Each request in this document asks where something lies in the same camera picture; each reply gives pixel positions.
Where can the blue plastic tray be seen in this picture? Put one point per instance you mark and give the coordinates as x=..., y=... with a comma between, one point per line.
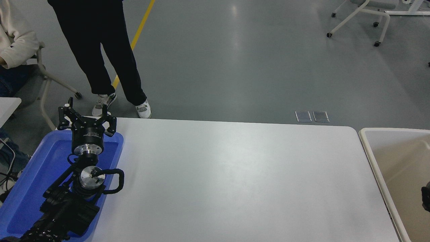
x=40, y=164

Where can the grey chair white frame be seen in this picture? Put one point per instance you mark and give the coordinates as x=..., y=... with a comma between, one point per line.
x=43, y=69

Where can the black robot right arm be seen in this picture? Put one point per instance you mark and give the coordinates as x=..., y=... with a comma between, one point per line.
x=426, y=198

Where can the standing person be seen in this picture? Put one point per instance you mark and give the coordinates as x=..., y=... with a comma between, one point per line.
x=90, y=40

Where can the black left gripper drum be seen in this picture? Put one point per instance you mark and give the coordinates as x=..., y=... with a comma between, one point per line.
x=88, y=134

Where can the white desk frame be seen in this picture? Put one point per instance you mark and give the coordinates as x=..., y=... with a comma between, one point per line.
x=406, y=12

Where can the metal floor plate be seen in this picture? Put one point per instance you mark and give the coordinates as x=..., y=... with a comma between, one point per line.
x=303, y=116
x=320, y=116

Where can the large pale bin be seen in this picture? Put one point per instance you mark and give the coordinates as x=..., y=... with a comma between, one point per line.
x=403, y=161

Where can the white wheeled chair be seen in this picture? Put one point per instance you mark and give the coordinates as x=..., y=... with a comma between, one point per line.
x=376, y=4

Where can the small white side table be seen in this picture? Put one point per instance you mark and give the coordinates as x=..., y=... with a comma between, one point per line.
x=7, y=107

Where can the seated person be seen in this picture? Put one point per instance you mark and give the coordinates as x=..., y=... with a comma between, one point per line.
x=16, y=37

